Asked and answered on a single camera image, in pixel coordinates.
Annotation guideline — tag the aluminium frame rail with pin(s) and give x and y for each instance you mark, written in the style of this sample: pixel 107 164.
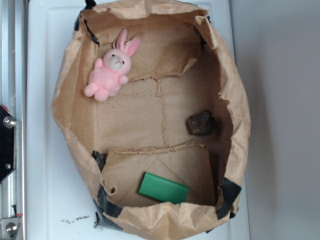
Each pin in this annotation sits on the aluminium frame rail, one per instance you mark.
pixel 13 79

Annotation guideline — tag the brown paper bag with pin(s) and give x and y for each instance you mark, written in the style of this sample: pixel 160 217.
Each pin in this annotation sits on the brown paper bag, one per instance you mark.
pixel 182 60

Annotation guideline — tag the dark brown rock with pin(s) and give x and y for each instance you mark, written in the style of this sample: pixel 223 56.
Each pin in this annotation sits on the dark brown rock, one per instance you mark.
pixel 201 123

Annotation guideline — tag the black metal bracket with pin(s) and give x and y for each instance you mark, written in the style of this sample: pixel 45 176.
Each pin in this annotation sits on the black metal bracket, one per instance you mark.
pixel 7 143

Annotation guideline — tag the silver corner bracket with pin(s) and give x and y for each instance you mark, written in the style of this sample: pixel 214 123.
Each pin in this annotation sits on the silver corner bracket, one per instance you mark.
pixel 11 228

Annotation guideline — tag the pink plush bunny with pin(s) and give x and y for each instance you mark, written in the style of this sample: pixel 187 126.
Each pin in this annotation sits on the pink plush bunny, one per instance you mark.
pixel 110 72

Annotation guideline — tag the green rectangular block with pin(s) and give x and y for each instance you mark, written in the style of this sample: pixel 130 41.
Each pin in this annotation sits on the green rectangular block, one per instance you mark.
pixel 162 189

